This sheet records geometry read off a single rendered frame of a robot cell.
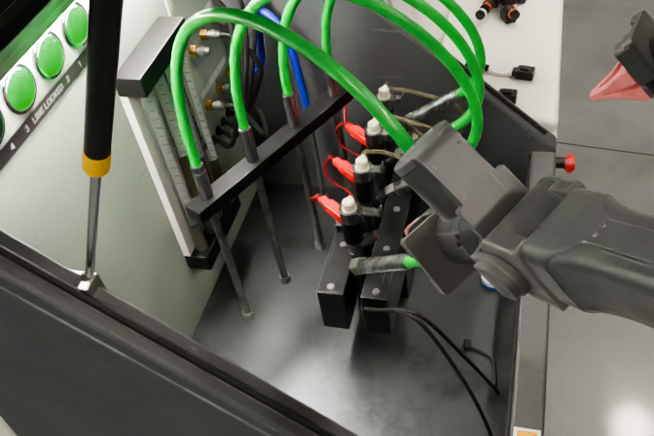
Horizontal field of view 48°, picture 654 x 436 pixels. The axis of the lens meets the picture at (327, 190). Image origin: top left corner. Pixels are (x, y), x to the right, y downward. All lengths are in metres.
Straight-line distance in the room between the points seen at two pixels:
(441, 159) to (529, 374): 0.48
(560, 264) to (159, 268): 0.73
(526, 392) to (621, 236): 0.54
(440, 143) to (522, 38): 0.93
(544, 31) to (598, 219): 1.04
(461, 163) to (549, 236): 0.11
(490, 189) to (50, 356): 0.42
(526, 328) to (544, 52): 0.60
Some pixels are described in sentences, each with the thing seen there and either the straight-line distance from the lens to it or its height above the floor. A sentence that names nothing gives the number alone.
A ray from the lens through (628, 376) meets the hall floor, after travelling 2.13.
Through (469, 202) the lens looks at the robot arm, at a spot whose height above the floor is 1.38.
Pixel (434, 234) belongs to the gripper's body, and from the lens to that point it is 0.67.
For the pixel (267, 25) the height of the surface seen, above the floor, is 1.42.
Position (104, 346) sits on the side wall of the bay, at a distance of 0.67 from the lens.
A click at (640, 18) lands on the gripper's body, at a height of 1.31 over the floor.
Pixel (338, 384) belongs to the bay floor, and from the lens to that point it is 1.11.
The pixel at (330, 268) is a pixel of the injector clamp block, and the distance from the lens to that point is 1.04.
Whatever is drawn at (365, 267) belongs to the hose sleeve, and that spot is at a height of 1.12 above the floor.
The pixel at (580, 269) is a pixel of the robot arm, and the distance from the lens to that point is 0.44.
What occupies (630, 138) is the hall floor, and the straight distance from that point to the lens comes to 2.79.
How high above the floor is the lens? 1.77
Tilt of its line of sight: 43 degrees down
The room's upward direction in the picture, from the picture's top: 11 degrees counter-clockwise
